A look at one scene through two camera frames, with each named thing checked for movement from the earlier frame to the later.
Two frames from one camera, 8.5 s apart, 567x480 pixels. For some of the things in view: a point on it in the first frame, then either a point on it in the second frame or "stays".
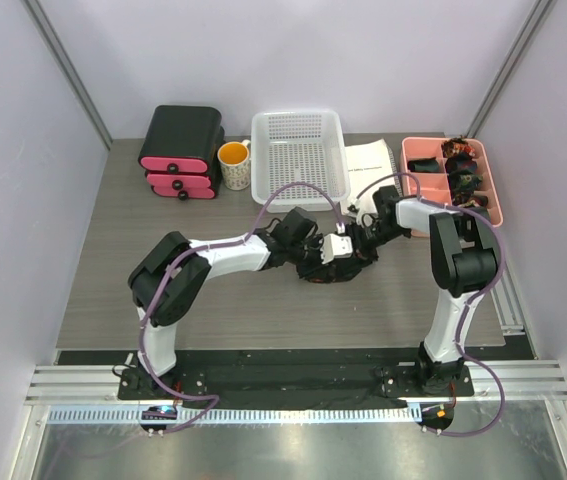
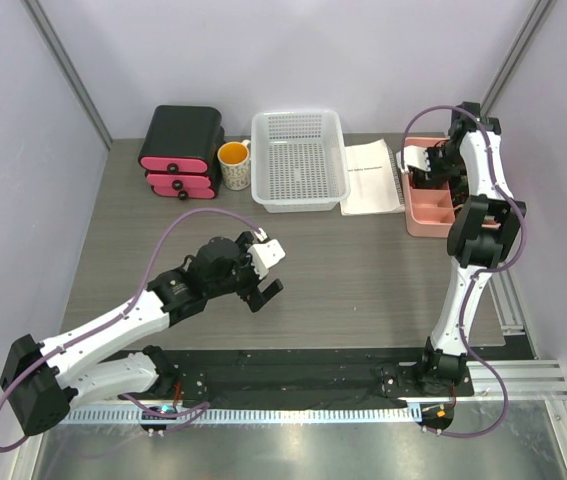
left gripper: [316, 242] → [257, 298]
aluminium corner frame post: [535, 21] stays
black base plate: [364, 376] stays
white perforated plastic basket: [299, 146] stays
